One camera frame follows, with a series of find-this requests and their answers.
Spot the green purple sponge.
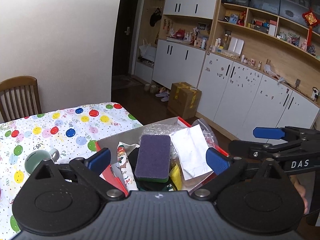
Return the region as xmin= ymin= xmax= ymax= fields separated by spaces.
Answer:
xmin=135 ymin=134 xmax=171 ymax=183

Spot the colourful balloon tablecloth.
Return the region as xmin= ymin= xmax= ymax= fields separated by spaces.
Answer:
xmin=1 ymin=102 xmax=141 ymax=239

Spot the red white cardboard box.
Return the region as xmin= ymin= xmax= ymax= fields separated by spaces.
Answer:
xmin=96 ymin=126 xmax=229 ymax=196

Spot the person's right hand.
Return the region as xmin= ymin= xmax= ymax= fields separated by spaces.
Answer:
xmin=290 ymin=175 xmax=308 ymax=215

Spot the white shopping bag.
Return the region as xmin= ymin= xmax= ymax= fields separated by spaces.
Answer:
xmin=139 ymin=39 xmax=157 ymax=62

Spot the clear bubble wrap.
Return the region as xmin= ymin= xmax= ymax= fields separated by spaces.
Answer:
xmin=139 ymin=117 xmax=219 ymax=149

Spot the printed cloth bag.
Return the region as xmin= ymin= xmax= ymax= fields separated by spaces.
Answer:
xmin=117 ymin=141 xmax=139 ymax=192

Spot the white wall cabinet unit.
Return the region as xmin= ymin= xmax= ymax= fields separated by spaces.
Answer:
xmin=134 ymin=0 xmax=319 ymax=140

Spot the brown cardboard box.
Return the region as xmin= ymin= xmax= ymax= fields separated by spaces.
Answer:
xmin=168 ymin=82 xmax=202 ymax=120

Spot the white paper napkin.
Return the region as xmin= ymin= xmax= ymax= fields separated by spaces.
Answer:
xmin=169 ymin=125 xmax=212 ymax=181

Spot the yellow cloth pouch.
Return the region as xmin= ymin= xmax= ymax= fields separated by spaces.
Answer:
xmin=169 ymin=164 xmax=182 ymax=191

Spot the black hanging cap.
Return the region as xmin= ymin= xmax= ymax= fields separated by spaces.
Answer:
xmin=149 ymin=7 xmax=162 ymax=27

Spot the brown wooden chair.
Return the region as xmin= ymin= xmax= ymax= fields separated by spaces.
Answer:
xmin=1 ymin=76 xmax=42 ymax=122

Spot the red chinese knot ornament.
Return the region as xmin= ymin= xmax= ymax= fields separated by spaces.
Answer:
xmin=302 ymin=9 xmax=319 ymax=46

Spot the mint green mug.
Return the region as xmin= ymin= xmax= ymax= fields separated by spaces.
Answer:
xmin=24 ymin=148 xmax=60 ymax=175

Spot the black round pad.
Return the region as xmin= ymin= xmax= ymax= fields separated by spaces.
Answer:
xmin=129 ymin=146 xmax=170 ymax=190

